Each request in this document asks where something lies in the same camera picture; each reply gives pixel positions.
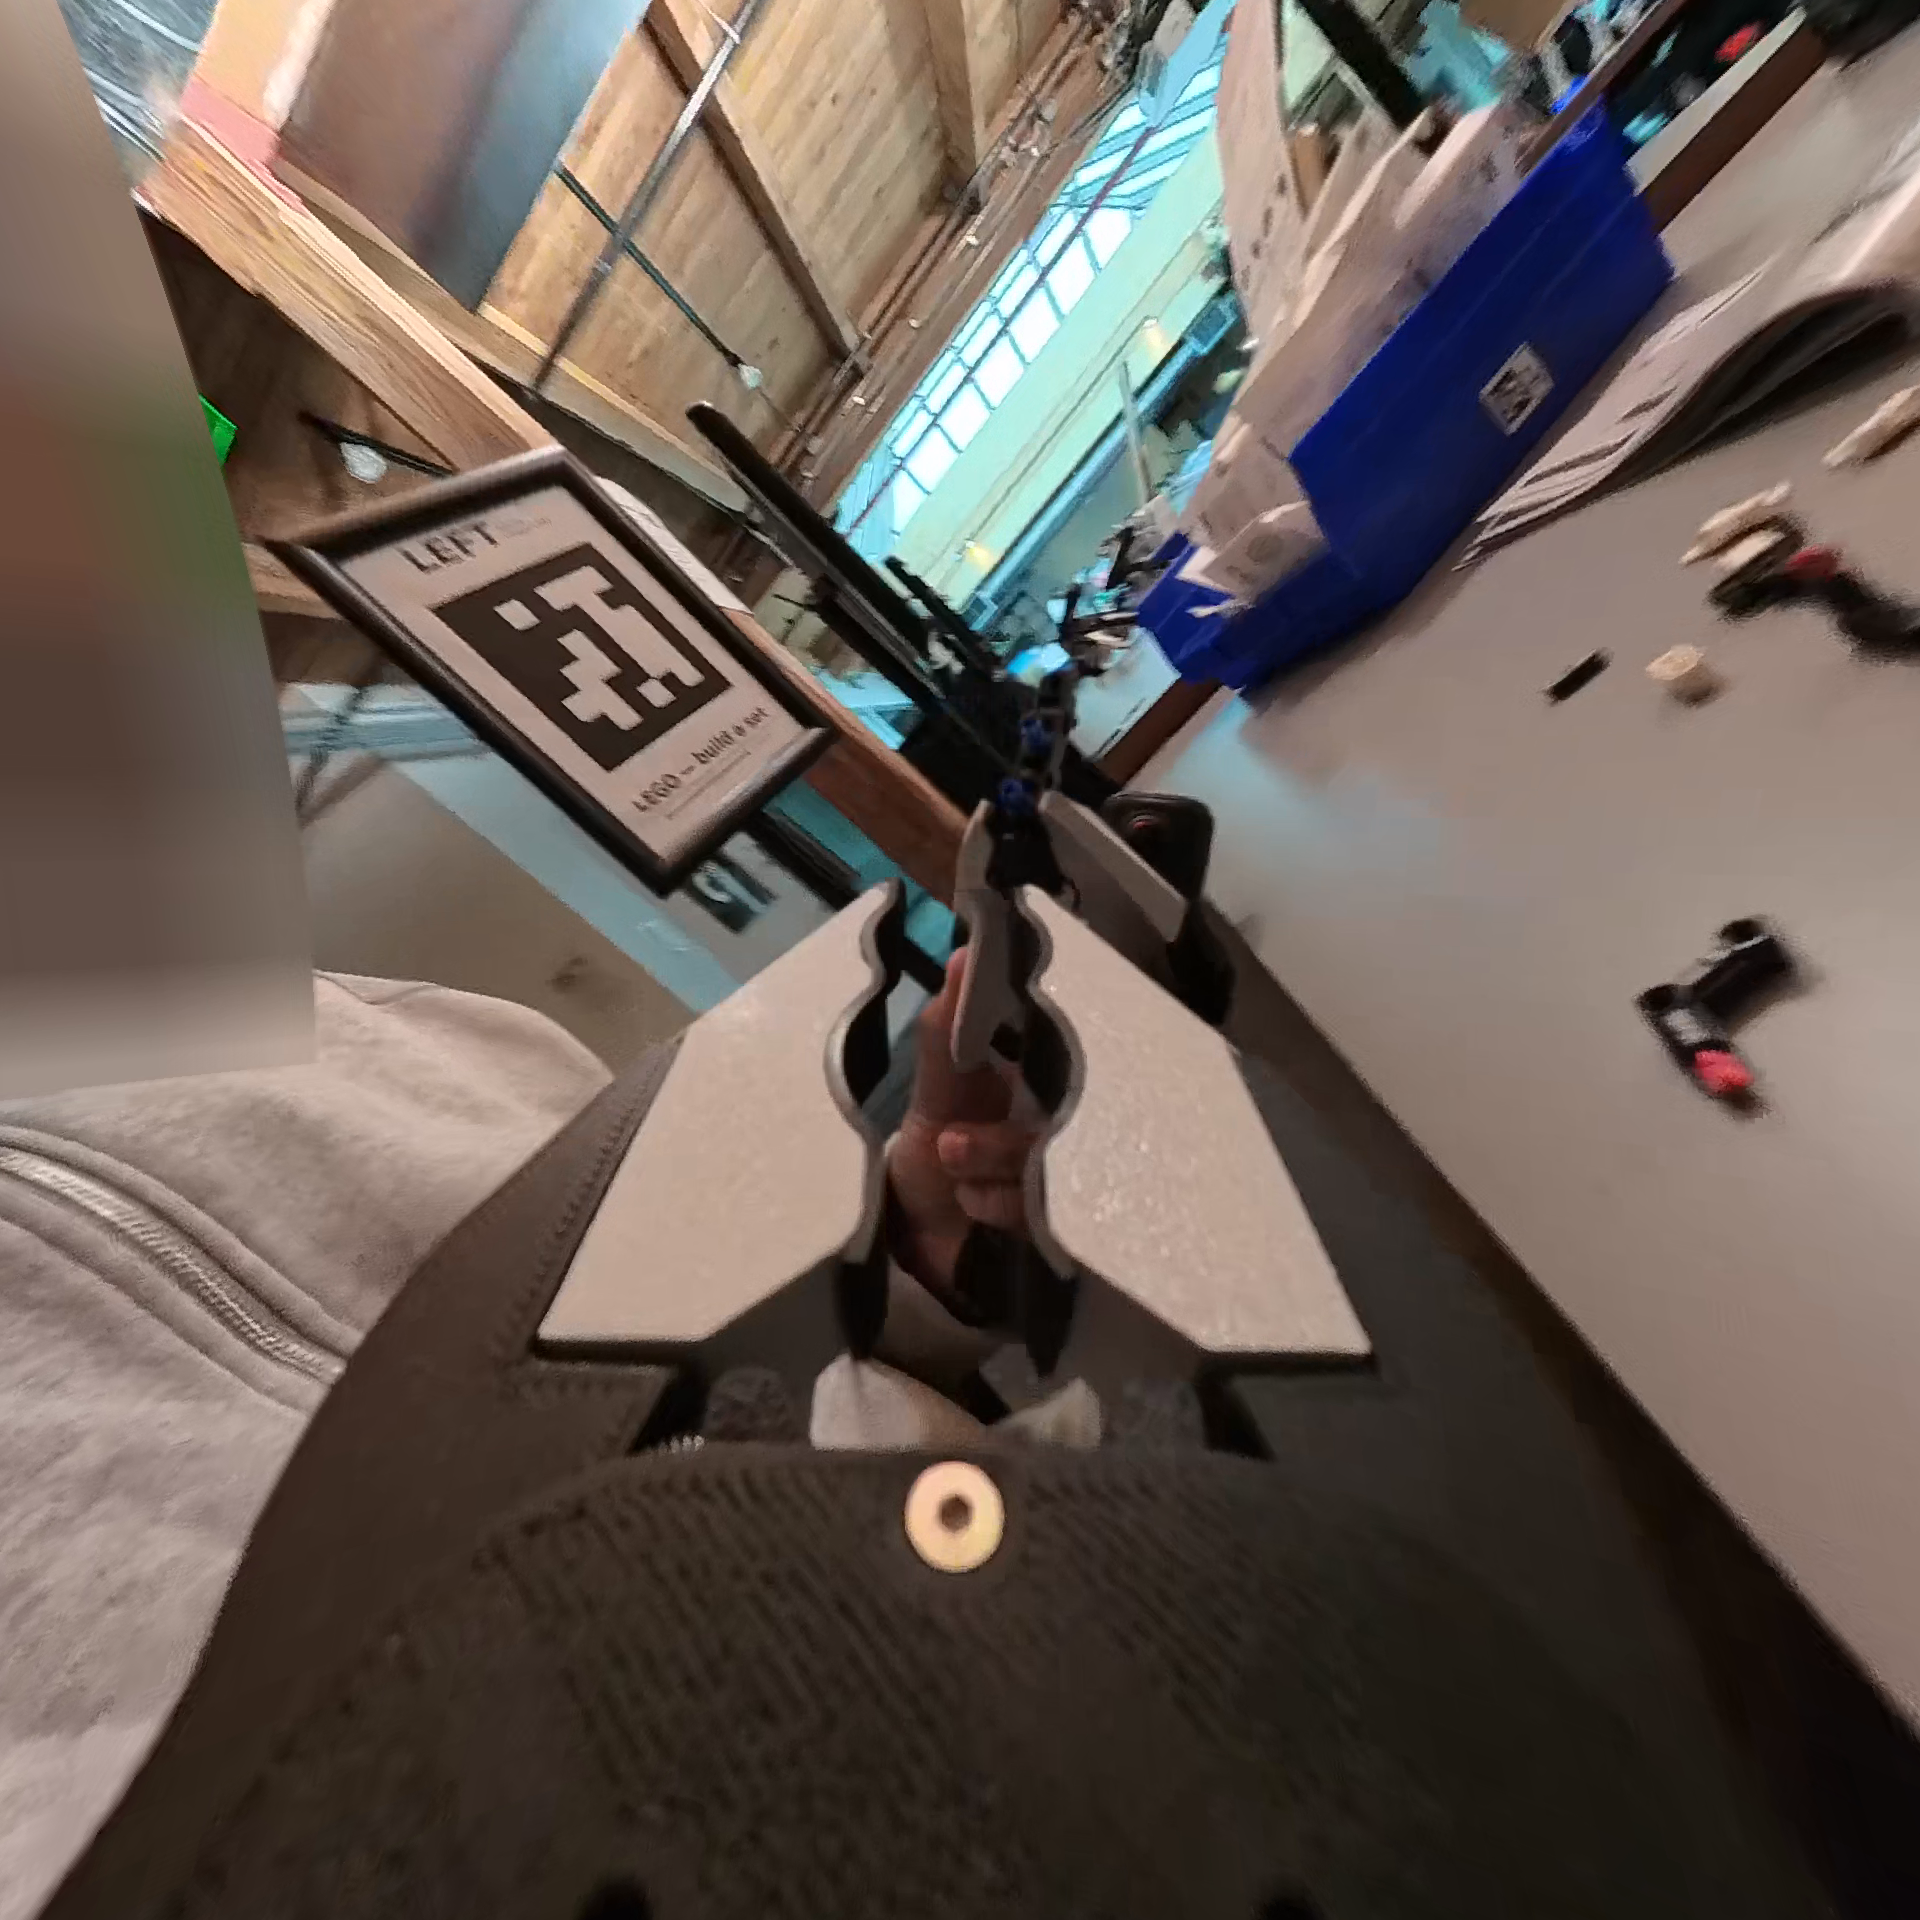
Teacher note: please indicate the framed marker sign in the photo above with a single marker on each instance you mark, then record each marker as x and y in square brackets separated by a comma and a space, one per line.
[569, 662]

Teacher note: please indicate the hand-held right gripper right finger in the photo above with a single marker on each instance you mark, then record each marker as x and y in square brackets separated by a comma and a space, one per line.
[1201, 1200]

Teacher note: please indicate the blue plastic storage bin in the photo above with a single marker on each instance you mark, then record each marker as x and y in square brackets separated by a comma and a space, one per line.
[1424, 405]

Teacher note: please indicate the pile of white paper bags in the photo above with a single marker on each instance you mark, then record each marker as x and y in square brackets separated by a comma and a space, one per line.
[1348, 224]

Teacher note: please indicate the small black lego piece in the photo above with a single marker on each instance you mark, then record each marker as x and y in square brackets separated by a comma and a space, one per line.
[1578, 678]

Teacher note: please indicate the black lego connector red axle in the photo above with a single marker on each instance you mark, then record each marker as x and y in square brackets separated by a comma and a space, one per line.
[1823, 593]

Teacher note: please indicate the lego instruction booklet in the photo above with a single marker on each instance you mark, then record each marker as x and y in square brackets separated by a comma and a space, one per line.
[1695, 376]

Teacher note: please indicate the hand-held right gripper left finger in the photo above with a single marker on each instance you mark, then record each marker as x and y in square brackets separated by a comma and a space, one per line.
[705, 1200]

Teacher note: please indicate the person's grey hoodie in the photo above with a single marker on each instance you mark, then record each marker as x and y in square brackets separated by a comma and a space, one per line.
[180, 1349]

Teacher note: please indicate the person's left hand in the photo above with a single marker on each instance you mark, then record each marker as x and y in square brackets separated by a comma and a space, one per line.
[960, 1154]

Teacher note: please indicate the black lego beam blue pins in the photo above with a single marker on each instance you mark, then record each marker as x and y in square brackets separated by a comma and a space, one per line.
[1035, 763]

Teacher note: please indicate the cream lego connector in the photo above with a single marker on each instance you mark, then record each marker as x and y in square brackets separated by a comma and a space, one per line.
[1680, 673]

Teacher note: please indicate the white lego connector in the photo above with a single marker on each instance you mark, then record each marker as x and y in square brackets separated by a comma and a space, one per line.
[1737, 522]

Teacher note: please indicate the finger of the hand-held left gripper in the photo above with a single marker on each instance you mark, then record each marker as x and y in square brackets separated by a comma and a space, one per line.
[989, 961]
[1108, 863]

